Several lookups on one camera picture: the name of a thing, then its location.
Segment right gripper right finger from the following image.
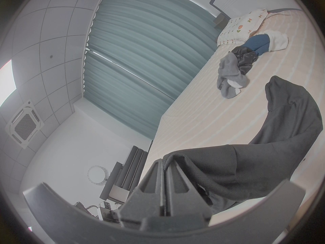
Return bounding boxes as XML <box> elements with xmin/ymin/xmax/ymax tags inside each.
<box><xmin>166</xmin><ymin>162</ymin><xmax>213</xmax><ymax>225</ymax></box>

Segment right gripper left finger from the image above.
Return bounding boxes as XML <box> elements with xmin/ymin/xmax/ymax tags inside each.
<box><xmin>119</xmin><ymin>159</ymin><xmax>166</xmax><ymax>230</ymax></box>

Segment black T-shirt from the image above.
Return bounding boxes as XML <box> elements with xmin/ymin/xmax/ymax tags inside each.
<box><xmin>162</xmin><ymin>76</ymin><xmax>323</xmax><ymax>214</ymax></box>

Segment bed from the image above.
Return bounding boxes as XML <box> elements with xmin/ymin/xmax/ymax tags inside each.
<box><xmin>138</xmin><ymin>0</ymin><xmax>325</xmax><ymax>228</ymax></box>

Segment pile of clothes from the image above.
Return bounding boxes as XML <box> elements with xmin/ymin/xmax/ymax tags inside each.
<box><xmin>216</xmin><ymin>30</ymin><xmax>289</xmax><ymax>99</ymax></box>

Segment black chest of drawers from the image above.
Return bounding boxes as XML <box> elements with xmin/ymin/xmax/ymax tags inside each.
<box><xmin>119</xmin><ymin>146</ymin><xmax>148</xmax><ymax>190</ymax></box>

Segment black dressing table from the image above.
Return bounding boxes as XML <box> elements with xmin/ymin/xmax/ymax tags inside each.
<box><xmin>100</xmin><ymin>162</ymin><xmax>130</xmax><ymax>203</ymax></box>

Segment round white mirror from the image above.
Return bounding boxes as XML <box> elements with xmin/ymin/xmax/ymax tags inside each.
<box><xmin>88</xmin><ymin>165</ymin><xmax>108</xmax><ymax>185</ymax></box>

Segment white ceiling air conditioner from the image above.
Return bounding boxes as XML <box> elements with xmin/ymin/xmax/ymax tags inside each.
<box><xmin>5</xmin><ymin>99</ymin><xmax>45</xmax><ymax>149</ymax></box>

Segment white printed pillow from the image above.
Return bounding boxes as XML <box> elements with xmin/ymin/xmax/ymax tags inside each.
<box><xmin>217</xmin><ymin>8</ymin><xmax>269</xmax><ymax>46</ymax></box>

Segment grey bedside table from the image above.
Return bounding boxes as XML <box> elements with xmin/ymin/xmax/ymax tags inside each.
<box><xmin>213</xmin><ymin>14</ymin><xmax>230</xmax><ymax>29</ymax></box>

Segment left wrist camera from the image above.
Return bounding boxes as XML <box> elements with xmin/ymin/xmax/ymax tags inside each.
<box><xmin>98</xmin><ymin>200</ymin><xmax>113</xmax><ymax>214</ymax></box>

